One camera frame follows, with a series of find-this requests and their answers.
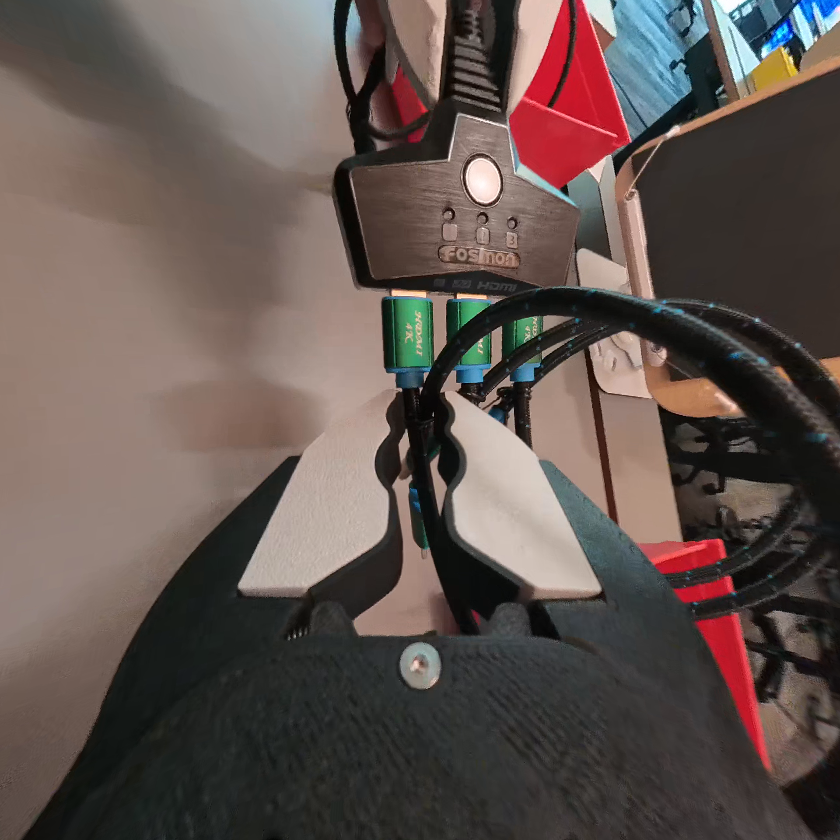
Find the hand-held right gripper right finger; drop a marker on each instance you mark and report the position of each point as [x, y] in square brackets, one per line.
[518, 525]

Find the yellow storage bin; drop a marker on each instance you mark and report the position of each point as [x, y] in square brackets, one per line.
[774, 69]

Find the tablet on white stand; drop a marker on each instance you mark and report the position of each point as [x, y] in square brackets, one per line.
[617, 374]
[754, 229]

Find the red plastic bin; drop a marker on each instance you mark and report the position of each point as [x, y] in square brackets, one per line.
[722, 656]

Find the person's left hand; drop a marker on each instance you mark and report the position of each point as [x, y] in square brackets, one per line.
[380, 92]

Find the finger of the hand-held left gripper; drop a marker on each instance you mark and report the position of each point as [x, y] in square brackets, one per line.
[413, 39]
[535, 46]

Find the grey desk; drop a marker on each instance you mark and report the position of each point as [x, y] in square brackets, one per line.
[164, 295]
[643, 472]

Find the red bin with black divider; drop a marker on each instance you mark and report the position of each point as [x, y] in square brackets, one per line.
[564, 131]

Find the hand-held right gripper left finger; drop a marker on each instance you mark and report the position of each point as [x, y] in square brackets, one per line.
[321, 525]

